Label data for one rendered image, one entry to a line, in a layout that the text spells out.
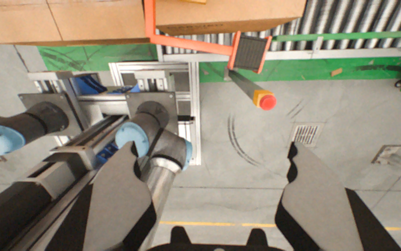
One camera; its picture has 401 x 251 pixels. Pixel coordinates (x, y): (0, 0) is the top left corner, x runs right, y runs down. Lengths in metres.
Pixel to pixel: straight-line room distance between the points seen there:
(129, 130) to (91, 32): 0.95
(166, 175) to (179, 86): 1.12
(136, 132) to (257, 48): 0.41
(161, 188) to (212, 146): 1.61
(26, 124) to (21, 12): 0.94
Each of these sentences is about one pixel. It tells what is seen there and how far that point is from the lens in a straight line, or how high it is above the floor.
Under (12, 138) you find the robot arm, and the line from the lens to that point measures 0.83.
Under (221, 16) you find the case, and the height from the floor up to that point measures 0.95.
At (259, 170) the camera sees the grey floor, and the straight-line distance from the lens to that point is 2.45.
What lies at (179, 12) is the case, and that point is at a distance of 0.70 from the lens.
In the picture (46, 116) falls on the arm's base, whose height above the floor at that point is 1.10.
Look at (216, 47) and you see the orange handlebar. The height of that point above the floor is 1.22.
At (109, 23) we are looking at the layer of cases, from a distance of 1.27.
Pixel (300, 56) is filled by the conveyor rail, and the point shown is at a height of 0.60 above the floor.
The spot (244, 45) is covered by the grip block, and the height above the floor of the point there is 1.23.
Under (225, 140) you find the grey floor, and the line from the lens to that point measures 1.97.
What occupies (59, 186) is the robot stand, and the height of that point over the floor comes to 1.35.
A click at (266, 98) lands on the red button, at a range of 0.67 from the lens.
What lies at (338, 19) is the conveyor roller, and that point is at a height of 0.55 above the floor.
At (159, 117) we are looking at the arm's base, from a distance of 0.61.
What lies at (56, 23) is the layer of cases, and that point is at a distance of 1.47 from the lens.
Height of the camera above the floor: 1.63
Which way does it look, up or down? 62 degrees down
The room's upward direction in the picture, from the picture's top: 176 degrees counter-clockwise
